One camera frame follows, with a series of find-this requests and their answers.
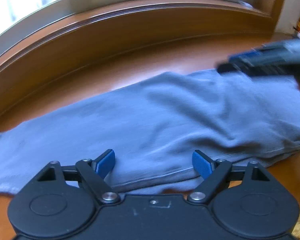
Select white window latch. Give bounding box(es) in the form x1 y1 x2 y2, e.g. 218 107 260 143
238 1 253 8

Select grey-blue sweatpants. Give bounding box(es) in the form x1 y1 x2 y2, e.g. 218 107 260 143
0 70 300 194

